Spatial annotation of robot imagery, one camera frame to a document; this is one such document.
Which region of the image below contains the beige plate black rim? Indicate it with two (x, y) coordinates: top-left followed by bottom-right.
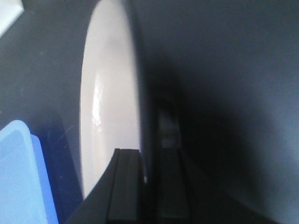
(79, 0), (141, 197)

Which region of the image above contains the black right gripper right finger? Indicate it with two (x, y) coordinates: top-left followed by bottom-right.
(155, 98), (266, 224)

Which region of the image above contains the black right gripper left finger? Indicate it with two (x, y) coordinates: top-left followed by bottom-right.
(67, 149), (141, 224)

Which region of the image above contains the blue plastic tray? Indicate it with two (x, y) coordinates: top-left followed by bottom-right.
(0, 120), (58, 224)

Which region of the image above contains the white left storage bin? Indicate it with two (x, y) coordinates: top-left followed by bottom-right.
(0, 0), (24, 37)

